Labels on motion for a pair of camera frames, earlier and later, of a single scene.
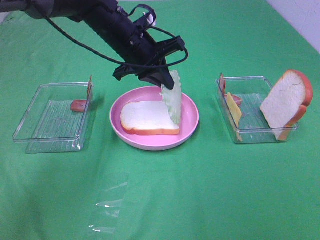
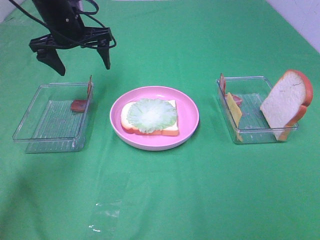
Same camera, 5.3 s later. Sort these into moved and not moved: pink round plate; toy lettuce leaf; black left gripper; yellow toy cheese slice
Moved: black left gripper; toy lettuce leaf
Not moved: yellow toy cheese slice; pink round plate
